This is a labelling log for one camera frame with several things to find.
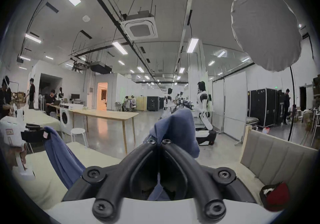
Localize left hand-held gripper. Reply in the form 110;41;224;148
0;115;49;181

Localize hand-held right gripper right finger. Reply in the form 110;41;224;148
160;139;257;219

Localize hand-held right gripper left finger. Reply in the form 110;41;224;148
62;138;159;219

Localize dark blue shirt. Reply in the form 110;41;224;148
44;108;200;201

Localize person's left hand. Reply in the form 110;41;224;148
3;146;27;169

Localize bed with beige sheet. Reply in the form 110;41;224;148
10;108;61;132
11;140;265;212

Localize white washing machine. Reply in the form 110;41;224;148
59;107;75;135

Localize white round stool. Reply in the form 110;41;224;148
70;128;89;148

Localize long wooden table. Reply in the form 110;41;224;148
67;108;139;154

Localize red and black bag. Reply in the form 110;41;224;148
259;182;291;212

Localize padded beige headboard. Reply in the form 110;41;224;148
239;125;319;194

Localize white humanoid robot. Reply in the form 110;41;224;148
162;88;175;119
195;81;217;146

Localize group of people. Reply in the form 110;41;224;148
124;95;137;112

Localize black equipment case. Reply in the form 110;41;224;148
147;96;160;112

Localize black flight cases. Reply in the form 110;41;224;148
247;88;286;129

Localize white softbox lamp on stand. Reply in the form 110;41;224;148
231;0;303;142

